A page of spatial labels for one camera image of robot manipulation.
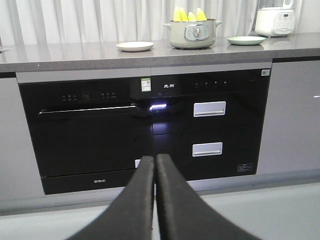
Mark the upper silver drawer handle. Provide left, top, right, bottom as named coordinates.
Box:
left=193, top=101, right=227, bottom=118

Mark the grey pleated curtain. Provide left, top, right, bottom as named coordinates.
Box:
left=0, top=0, right=320, bottom=46

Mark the light green round plate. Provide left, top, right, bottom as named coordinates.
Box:
left=227, top=36, right=266, bottom=46

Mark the grey cabinet door right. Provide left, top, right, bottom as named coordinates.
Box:
left=257, top=60, right=320, bottom=174

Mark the grey cabinet door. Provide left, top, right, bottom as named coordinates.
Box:
left=0, top=77, right=44, bottom=201
left=257, top=60, right=320, bottom=174

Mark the lower silver drawer handle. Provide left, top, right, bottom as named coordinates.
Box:
left=192, top=142, right=223, bottom=157

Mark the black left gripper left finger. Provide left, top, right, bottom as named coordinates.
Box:
left=69, top=156, right=155, bottom=240

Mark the yellow corn cob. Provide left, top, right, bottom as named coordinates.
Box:
left=173, top=6, right=181, bottom=22
left=179, top=7, right=189, bottom=22
left=187, top=12, right=197, bottom=21
left=196, top=7, right=207, bottom=21

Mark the black disinfection cabinet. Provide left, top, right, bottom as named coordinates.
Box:
left=149, top=69, right=270, bottom=180

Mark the black built-in dishwasher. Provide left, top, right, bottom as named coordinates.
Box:
left=19, top=77, right=153, bottom=195

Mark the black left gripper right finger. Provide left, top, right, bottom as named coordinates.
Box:
left=156, top=153, right=257, bottom=240

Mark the green electric cooking pot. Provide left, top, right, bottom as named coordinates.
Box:
left=163, top=19, right=222, bottom=49

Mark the white blender appliance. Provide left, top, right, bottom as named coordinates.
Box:
left=254, top=0, right=296, bottom=37

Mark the grey cabinet door left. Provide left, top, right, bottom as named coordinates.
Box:
left=0, top=77, right=44, bottom=201

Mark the white round plate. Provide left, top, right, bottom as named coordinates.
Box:
left=116, top=41, right=154, bottom=52

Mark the silver drawer handle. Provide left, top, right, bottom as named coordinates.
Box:
left=192, top=142, right=223, bottom=157
left=193, top=101, right=227, bottom=118

